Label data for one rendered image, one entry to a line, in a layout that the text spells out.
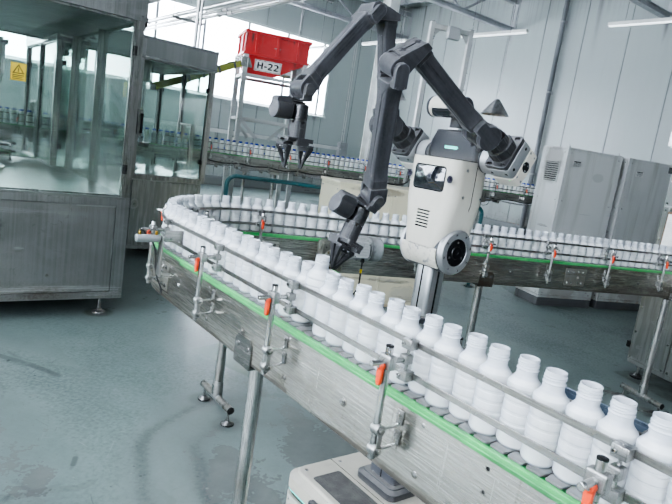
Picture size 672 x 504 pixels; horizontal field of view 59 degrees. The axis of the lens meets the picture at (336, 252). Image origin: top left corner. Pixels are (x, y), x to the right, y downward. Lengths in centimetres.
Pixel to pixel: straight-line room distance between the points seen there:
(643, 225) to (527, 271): 462
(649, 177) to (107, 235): 626
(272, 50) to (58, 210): 450
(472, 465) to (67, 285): 378
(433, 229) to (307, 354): 72
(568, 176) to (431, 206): 542
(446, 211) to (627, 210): 615
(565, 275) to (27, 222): 351
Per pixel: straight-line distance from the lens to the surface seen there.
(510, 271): 369
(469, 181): 202
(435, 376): 121
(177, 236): 226
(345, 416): 141
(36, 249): 449
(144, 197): 663
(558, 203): 735
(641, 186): 813
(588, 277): 407
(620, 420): 102
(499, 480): 113
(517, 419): 112
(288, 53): 824
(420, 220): 206
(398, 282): 593
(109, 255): 461
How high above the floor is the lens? 147
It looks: 10 degrees down
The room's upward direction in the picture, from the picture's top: 9 degrees clockwise
